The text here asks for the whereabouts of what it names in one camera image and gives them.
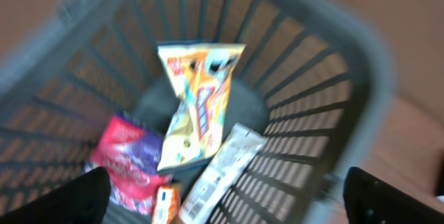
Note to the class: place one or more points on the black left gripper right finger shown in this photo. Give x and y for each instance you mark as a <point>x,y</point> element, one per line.
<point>368,200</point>

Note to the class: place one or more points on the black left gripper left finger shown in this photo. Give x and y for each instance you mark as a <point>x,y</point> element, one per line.
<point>81,201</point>

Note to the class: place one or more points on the white Pantene tube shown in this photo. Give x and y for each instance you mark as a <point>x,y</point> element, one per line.
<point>237,151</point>

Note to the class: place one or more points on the orange tissue pack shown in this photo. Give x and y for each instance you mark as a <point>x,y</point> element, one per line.
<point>167,203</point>

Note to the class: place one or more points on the red purple pad package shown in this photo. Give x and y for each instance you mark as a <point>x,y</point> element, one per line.
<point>130,152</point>

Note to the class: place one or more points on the grey plastic shopping basket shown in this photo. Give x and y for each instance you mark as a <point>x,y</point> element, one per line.
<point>311,79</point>

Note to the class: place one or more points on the yellow snack bag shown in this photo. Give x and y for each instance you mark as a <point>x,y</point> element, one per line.
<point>200,75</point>

